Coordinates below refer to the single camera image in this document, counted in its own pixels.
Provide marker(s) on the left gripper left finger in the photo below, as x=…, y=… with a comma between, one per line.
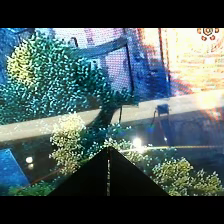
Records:
x=90, y=180

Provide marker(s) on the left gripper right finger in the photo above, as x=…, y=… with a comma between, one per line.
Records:
x=128, y=180

